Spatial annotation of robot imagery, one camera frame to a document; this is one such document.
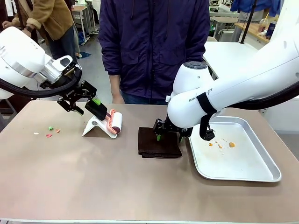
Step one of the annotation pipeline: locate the dark blue can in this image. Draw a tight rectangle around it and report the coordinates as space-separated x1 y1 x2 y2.
266 22 278 40

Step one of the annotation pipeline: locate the grey robot mounting stand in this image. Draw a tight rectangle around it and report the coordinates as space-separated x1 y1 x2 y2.
258 97 299 135

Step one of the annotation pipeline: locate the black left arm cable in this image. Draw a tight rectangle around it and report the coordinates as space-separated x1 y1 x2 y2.
0 65 83 98

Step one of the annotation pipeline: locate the wooden background desk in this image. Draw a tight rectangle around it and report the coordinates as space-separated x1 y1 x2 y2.
235 22 276 44

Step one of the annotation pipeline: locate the white lint roller stand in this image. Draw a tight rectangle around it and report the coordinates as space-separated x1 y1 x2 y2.
81 116 119 140

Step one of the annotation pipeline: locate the bystander in brown jacket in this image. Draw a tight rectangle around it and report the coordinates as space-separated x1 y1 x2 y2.
2 0 81 61

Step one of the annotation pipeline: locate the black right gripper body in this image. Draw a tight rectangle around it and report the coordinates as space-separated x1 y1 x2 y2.
153 118 192 138

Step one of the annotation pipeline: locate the grey background desk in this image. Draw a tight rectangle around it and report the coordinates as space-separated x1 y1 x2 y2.
209 11 241 42

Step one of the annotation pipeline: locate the black velcro strap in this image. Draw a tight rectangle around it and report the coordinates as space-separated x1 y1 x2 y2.
198 92 217 114

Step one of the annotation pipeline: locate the person's right forearm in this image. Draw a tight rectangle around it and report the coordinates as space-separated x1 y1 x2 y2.
100 44 121 91

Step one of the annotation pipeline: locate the lint roller with black handle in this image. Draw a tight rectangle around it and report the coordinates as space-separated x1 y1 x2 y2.
84 101 124 135

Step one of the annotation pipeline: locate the white background table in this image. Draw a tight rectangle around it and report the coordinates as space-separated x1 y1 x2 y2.
202 41 260 80

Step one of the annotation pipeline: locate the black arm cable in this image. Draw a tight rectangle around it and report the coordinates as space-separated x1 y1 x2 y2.
0 65 83 98
199 82 299 140

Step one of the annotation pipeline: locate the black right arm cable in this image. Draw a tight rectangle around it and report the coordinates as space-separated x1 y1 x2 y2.
199 82 299 140

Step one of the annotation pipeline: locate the person's left forearm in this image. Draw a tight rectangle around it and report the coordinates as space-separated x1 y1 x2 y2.
198 32 211 65

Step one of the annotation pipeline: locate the person's right hand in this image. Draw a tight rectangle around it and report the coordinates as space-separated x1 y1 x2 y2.
111 88 125 104

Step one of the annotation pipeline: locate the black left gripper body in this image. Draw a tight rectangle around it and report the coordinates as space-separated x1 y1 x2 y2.
61 80 97 103

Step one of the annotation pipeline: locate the dark brown cloth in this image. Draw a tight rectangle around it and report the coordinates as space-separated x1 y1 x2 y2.
137 126 183 159

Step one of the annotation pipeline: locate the plastic cup with straw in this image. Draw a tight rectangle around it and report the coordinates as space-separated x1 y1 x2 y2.
258 13 270 34

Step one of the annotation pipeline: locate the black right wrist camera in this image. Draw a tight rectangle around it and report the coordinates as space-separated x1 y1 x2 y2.
202 128 215 141

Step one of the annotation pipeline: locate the silver metal tray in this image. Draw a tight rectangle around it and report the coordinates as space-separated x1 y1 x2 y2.
188 116 282 182

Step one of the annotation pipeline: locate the person in purple jacket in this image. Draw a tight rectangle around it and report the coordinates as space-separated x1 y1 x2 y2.
98 0 211 105

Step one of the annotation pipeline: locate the black vertical pole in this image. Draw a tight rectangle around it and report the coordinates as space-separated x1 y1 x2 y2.
240 0 256 44

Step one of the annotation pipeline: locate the bystander in blue jacket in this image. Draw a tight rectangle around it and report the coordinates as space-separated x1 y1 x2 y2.
230 0 284 17

